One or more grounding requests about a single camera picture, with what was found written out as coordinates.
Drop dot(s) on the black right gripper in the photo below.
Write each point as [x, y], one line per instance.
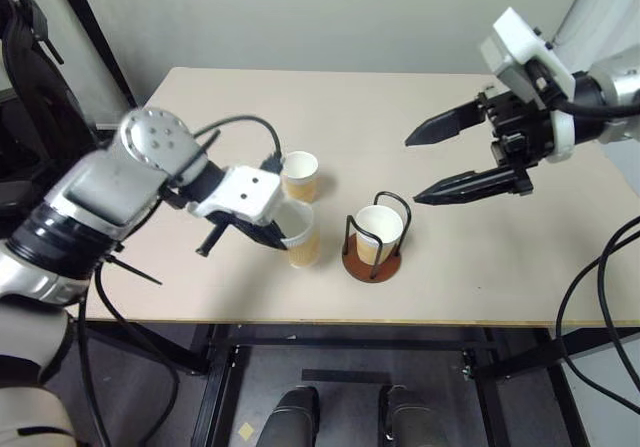
[520, 132]

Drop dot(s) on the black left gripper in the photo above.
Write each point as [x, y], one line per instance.
[246, 228]

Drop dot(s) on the white and tan paper cup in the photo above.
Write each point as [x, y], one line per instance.
[305, 249]
[375, 227]
[302, 182]

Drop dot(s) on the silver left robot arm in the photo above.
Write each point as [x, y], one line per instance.
[100, 187]

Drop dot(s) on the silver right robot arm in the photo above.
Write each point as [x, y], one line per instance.
[620, 87]

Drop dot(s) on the black tape strip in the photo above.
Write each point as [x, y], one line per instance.
[345, 375]

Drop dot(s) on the dark rounded shape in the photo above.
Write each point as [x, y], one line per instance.
[407, 417]
[290, 417]

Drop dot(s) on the black chair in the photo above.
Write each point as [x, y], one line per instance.
[35, 92]

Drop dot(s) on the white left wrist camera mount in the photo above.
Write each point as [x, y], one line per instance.
[245, 192]

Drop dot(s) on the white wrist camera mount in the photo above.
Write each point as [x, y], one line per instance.
[245, 192]
[520, 32]

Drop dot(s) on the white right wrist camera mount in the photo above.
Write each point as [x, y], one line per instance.
[520, 32]

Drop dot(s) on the black metal table frame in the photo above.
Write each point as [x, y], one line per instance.
[350, 342]

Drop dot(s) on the black slanted post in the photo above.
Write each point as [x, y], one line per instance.
[95, 32]

